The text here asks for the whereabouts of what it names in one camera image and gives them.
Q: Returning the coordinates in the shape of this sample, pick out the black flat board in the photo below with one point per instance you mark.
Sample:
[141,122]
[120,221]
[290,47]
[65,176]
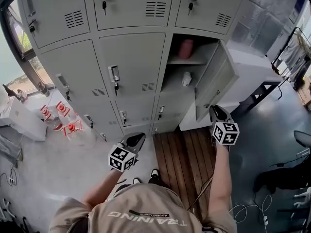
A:
[9,91]

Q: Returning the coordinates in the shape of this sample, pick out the beige printed t-shirt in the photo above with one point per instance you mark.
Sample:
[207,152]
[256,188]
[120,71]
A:
[141,210]

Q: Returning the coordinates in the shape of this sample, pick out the grey metal locker cabinet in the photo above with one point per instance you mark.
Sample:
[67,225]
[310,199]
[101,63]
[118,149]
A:
[136,57]

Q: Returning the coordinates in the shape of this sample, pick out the white crumpled cloth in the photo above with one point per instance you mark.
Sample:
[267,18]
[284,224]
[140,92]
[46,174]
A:
[186,79]

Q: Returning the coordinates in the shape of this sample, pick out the black and white shoe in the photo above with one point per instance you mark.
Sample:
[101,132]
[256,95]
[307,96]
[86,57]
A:
[128,187]
[154,176]

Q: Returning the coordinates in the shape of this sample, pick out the brown wooden slat platform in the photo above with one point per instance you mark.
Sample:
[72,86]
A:
[184,159]

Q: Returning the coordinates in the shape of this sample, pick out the black metal table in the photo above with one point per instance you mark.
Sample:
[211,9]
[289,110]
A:
[261,91]

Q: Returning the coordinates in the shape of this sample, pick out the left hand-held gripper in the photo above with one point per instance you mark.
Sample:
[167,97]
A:
[121,158]

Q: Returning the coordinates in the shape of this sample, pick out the black fabric bundle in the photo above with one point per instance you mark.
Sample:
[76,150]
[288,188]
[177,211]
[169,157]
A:
[281,178]

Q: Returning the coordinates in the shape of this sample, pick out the grey fabric bundle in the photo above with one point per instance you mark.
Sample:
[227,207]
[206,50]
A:
[9,149]

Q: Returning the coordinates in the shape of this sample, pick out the black round stool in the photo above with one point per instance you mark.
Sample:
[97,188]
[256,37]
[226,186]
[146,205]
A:
[302,138]

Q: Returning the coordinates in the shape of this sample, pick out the dark metal bottle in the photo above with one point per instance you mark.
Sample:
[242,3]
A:
[43,89]

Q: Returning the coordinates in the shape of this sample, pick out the black clothes rack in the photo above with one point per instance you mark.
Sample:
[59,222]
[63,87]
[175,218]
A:
[274,67]

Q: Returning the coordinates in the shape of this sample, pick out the row of hanging pale garments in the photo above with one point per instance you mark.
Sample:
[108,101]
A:
[294,54]

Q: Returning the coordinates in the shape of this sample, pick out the large black-framed window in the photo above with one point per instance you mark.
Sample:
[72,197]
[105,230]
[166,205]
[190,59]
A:
[17,33]

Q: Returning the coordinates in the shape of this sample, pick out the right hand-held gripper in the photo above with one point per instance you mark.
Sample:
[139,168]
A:
[226,132]

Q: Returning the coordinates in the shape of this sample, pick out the white mannequin hand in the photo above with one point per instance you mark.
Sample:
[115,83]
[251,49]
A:
[303,193]
[303,204]

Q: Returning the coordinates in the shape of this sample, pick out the person's left forearm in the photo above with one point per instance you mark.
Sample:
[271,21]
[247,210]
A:
[104,190]

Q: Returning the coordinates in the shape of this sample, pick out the person's right forearm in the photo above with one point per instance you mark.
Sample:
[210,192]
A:
[218,183]

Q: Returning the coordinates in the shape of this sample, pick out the grey locker door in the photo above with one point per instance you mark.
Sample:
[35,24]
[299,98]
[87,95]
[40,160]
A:
[213,86]

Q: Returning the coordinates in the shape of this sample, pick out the white box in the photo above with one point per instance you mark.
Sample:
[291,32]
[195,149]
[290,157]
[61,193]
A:
[22,122]

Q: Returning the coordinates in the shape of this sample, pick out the brown cardboard box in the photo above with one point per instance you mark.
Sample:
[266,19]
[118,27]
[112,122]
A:
[305,92]

